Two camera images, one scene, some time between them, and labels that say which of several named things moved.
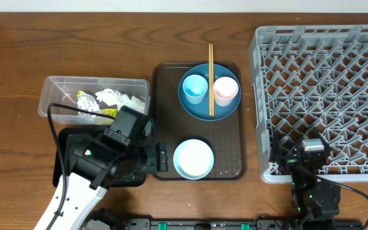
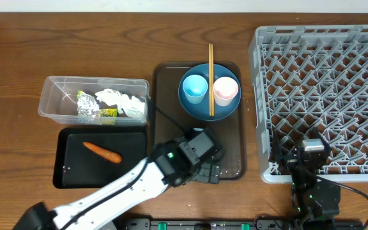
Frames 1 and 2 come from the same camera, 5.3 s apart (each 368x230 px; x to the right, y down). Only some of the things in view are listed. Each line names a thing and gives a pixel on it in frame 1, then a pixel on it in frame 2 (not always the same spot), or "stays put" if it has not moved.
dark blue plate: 200,111 stays put
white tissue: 110,96 stays put
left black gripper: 157,160 → 211,174
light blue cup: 194,87 stays put
